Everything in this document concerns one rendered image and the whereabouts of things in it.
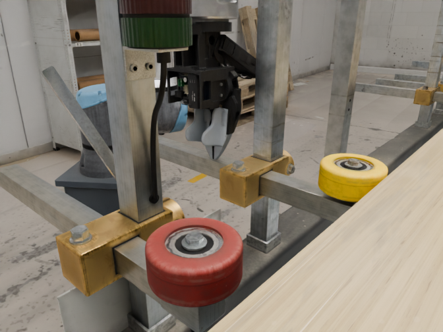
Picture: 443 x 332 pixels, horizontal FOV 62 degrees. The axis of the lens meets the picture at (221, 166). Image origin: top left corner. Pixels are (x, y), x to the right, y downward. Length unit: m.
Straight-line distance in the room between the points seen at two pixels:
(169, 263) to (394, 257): 0.18
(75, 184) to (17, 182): 0.65
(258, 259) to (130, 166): 0.32
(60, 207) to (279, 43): 0.36
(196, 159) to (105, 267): 0.29
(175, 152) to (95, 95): 0.55
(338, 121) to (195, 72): 0.38
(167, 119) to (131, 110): 0.83
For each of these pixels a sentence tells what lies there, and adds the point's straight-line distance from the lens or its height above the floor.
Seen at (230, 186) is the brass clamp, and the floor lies 0.84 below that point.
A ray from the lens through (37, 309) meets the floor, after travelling 1.73.
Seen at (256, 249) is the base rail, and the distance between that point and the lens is 0.66.
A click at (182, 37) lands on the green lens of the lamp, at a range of 0.32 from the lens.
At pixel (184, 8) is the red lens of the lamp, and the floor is 1.08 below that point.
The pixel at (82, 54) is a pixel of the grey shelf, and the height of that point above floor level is 0.77.
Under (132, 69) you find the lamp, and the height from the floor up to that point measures 1.03.
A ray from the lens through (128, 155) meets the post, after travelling 0.39.
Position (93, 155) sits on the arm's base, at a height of 0.67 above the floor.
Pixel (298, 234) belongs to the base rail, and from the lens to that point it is 0.71.
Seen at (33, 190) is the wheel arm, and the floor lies 0.86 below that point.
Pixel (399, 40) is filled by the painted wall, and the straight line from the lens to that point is 8.11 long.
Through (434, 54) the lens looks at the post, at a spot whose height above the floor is 0.96.
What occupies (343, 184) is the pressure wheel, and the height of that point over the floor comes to 0.89.
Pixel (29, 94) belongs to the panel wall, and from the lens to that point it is 3.34.
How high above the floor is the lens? 1.08
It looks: 22 degrees down
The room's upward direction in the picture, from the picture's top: straight up
